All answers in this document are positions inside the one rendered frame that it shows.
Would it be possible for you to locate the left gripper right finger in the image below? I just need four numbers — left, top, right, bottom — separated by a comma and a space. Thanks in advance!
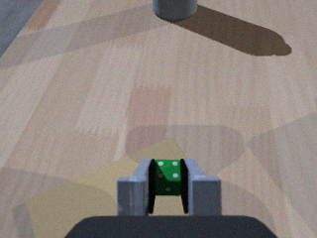
180, 159, 222, 215

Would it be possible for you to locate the grey bottle with blue cap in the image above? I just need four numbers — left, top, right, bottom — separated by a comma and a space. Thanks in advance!
153, 0, 198, 21

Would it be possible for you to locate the green die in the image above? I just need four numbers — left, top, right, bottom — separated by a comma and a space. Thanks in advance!
155, 160, 181, 196

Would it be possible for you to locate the tan square mat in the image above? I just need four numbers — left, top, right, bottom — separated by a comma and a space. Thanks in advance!
26, 137, 189, 238

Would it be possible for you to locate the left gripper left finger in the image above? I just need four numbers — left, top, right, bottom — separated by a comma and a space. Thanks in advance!
116, 159, 156, 216

